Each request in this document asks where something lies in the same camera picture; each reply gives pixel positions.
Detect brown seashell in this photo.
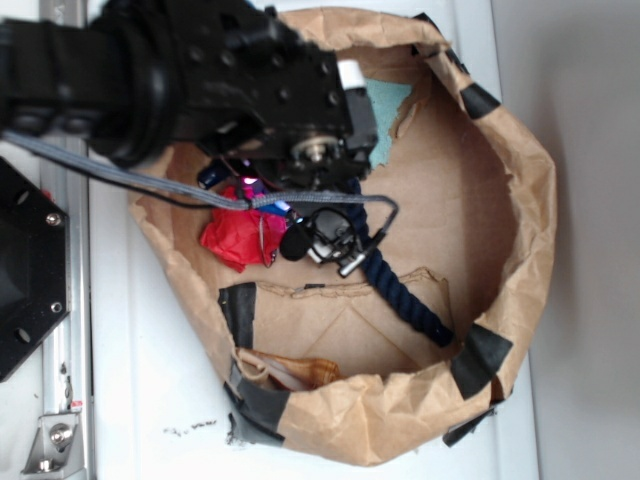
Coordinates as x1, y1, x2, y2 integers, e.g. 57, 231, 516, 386
236, 348, 343, 392

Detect navy blue twisted rope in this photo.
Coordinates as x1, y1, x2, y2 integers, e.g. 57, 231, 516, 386
197, 162, 455, 349

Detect aluminium rail with bracket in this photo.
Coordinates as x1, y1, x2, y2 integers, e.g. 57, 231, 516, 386
19, 0, 94, 476

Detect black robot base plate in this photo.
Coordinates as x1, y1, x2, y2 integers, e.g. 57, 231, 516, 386
1, 159, 68, 381

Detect grey braided cable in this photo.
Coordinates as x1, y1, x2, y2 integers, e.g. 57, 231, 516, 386
0, 130, 401, 246

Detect brown paper bag bin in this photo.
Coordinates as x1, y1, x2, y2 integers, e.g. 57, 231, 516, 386
130, 7, 557, 466

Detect crumpled red paper ball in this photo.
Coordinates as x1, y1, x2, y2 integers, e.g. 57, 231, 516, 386
199, 208, 287, 273

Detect silver keys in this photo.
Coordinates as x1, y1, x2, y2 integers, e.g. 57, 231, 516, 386
258, 215, 278, 268

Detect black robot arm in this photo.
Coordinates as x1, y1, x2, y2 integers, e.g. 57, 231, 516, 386
1, 1, 378, 190

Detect light teal cloth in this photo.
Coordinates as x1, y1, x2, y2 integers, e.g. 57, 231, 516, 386
367, 79, 412, 169

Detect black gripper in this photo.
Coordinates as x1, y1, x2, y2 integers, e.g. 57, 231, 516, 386
187, 1, 378, 190

